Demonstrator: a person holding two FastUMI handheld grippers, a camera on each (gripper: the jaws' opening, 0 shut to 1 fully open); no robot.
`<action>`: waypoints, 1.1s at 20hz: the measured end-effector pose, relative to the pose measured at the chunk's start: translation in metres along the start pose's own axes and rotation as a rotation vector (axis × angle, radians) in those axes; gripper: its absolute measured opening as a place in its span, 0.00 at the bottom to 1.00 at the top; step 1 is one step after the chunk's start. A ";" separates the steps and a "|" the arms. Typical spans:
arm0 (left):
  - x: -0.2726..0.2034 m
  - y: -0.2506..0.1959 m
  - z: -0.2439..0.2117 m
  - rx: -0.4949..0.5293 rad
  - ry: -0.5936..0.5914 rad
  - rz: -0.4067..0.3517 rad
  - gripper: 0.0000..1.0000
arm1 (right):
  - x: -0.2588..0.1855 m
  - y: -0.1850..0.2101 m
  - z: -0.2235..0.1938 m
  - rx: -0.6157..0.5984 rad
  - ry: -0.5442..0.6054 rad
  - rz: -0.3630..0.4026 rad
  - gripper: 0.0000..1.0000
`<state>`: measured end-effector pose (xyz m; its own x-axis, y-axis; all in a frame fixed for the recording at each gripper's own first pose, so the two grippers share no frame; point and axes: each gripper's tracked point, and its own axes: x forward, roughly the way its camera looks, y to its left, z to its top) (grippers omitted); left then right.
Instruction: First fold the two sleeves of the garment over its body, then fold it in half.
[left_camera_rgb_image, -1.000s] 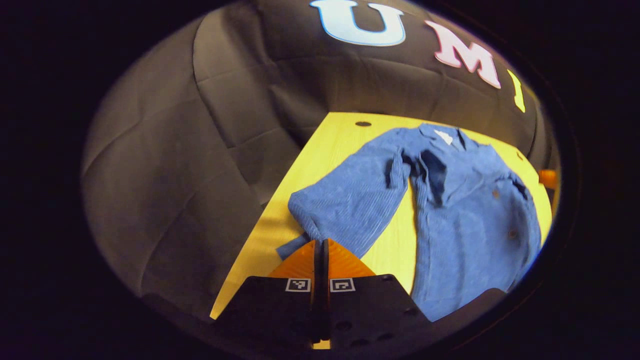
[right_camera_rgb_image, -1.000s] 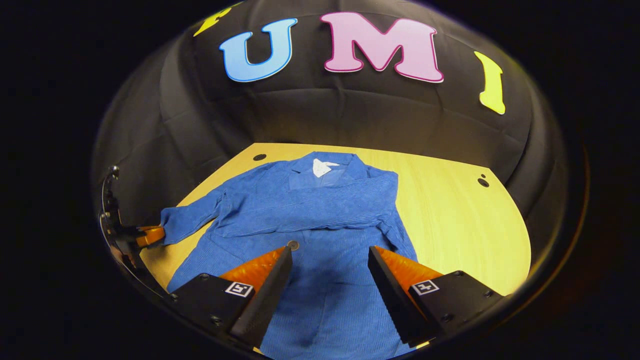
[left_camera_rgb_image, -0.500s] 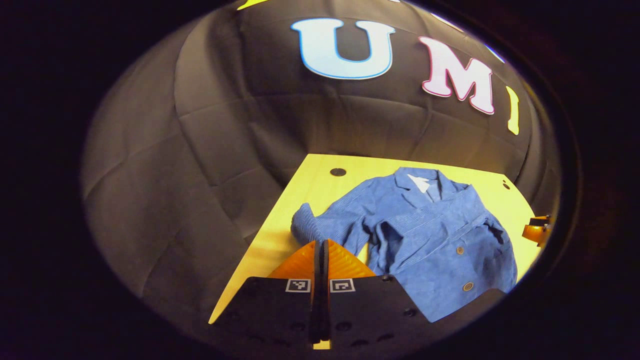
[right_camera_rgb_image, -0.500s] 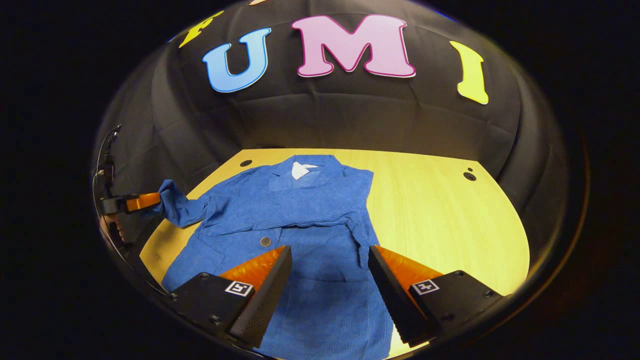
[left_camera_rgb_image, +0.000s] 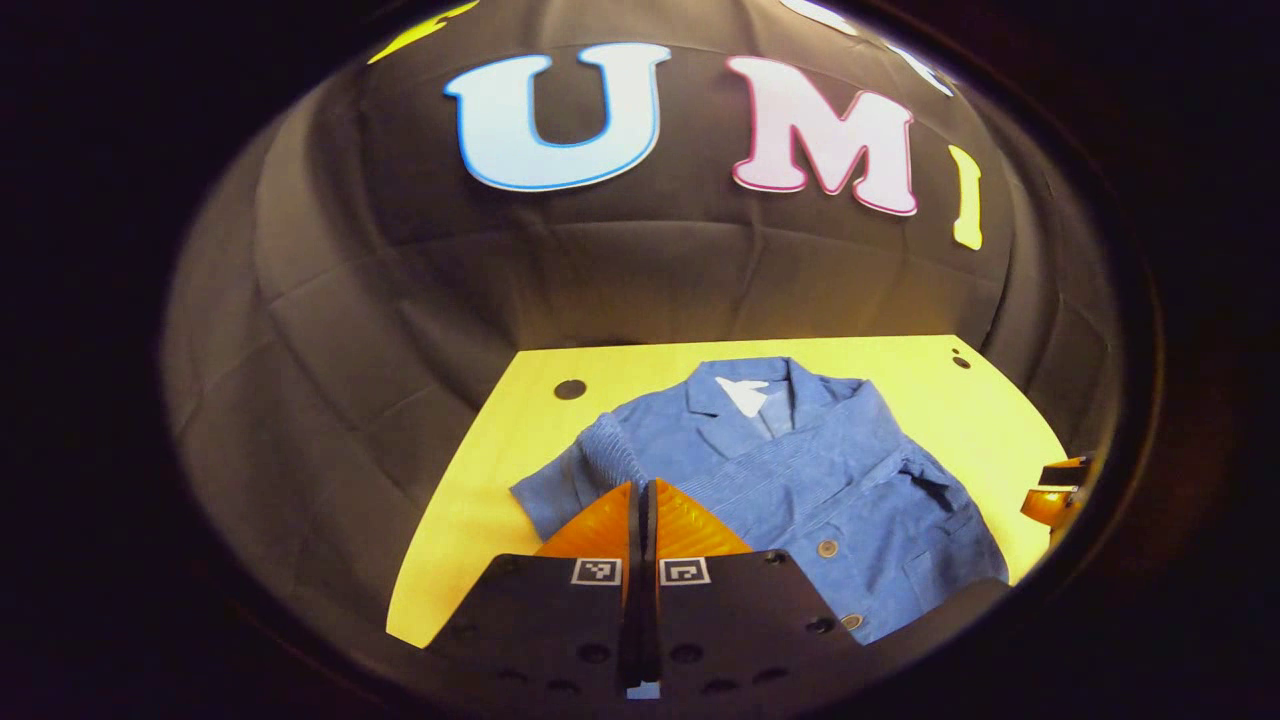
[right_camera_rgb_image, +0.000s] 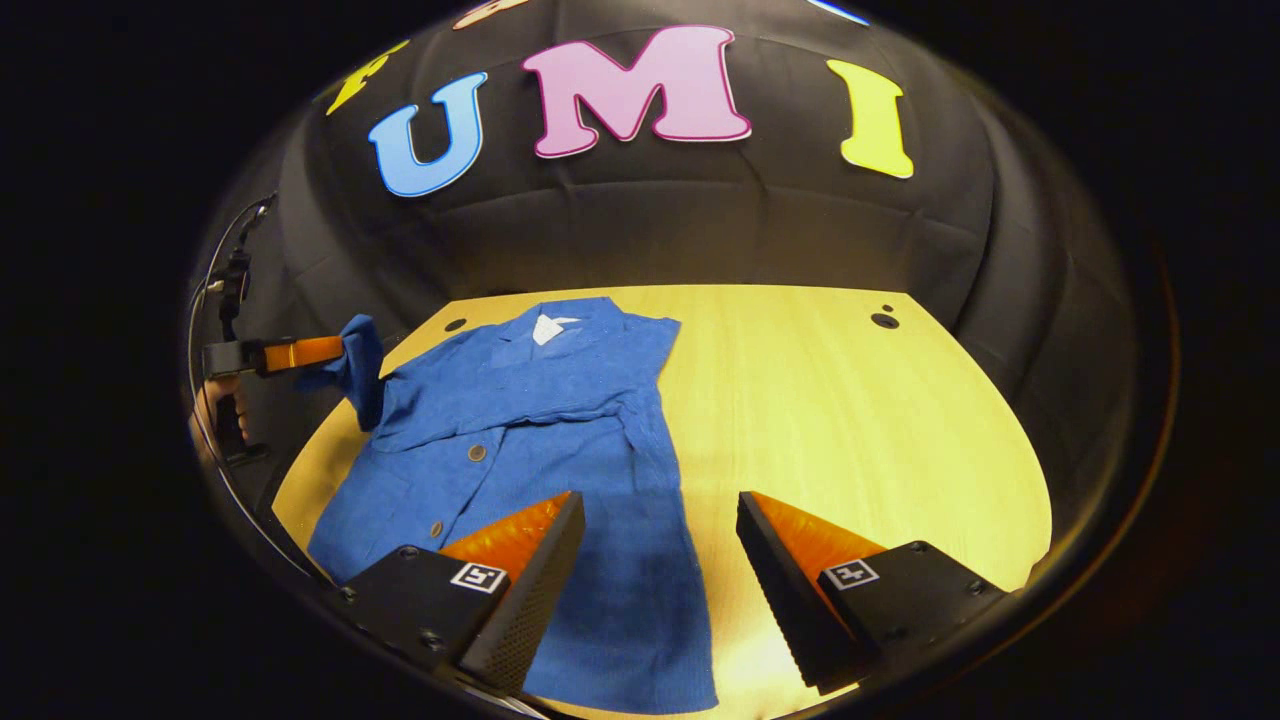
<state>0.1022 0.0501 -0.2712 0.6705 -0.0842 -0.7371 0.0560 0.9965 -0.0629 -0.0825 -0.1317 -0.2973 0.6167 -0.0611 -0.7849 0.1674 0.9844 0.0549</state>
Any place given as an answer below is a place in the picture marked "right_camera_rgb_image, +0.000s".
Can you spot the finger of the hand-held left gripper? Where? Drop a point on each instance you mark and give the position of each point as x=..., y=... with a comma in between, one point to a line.
x=235, y=358

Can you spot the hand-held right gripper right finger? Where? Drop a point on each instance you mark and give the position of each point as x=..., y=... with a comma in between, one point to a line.
x=780, y=590

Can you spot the blue button shirt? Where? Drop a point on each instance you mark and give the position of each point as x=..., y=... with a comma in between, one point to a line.
x=560, y=400

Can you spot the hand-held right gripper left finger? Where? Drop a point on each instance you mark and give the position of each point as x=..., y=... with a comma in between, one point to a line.
x=535, y=600

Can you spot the black backdrop cloth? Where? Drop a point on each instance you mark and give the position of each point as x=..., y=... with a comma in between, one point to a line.
x=700, y=220

